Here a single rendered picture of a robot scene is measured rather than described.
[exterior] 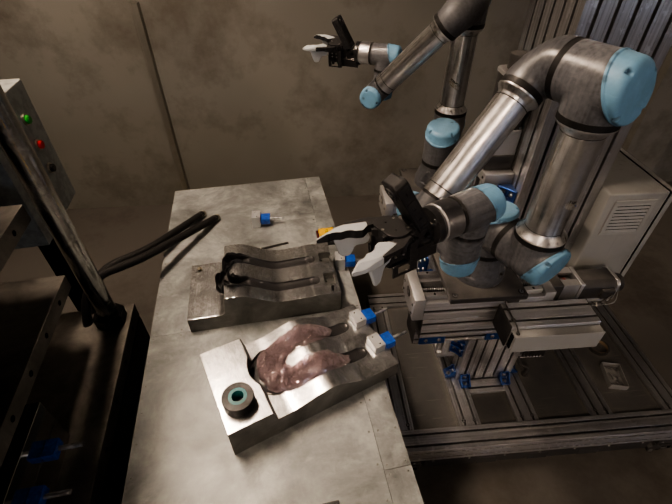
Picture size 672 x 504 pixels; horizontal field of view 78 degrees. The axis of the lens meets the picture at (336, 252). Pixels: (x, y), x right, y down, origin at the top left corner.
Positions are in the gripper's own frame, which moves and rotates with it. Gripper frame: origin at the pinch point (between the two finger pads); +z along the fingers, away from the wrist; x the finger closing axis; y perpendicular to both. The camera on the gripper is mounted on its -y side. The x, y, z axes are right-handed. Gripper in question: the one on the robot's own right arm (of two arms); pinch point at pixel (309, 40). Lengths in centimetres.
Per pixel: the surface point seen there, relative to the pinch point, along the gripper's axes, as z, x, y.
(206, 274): 10, -81, 49
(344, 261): -33, -56, 54
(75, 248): 30, -103, 19
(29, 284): 41, -115, 26
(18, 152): 30, -100, -11
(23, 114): 56, -80, -5
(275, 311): -20, -87, 50
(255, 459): -36, -130, 49
